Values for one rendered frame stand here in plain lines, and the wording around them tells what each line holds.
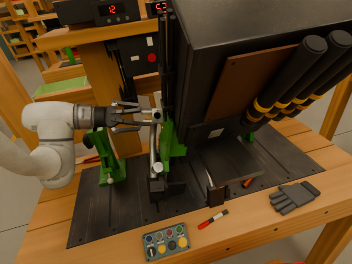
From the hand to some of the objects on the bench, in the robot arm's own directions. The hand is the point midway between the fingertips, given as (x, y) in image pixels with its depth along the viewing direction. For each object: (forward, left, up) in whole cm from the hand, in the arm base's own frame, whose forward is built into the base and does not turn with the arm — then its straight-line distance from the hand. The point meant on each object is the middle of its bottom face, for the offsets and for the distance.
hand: (150, 117), depth 76 cm
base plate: (-2, -14, -35) cm, 38 cm away
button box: (-31, +7, -36) cm, 48 cm away
